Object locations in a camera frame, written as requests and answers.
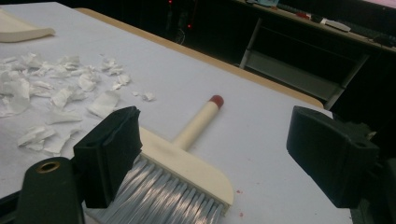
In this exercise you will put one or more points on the black keyboard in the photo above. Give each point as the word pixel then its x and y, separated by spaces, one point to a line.
pixel 373 35

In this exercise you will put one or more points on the white metal frame desk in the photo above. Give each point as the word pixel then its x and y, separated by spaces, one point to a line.
pixel 289 74

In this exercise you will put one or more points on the white flat device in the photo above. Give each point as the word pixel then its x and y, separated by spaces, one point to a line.
pixel 337 25

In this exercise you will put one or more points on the white table cover sheet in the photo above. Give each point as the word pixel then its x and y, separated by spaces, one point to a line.
pixel 218 77

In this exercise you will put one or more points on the cream hand brush grey bristles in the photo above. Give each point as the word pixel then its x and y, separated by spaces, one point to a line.
pixel 186 161

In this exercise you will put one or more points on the pile of white paper scraps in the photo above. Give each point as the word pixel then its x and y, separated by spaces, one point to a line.
pixel 15 88

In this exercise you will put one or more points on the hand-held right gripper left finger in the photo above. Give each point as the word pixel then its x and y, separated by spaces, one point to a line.
pixel 106 161

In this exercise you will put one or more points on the cream plastic dustpan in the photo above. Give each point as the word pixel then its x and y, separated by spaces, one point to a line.
pixel 18 29

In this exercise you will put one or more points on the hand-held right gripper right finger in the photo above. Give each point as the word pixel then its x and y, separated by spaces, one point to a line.
pixel 333 155

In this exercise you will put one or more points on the small red object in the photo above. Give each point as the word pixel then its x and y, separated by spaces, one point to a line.
pixel 302 15

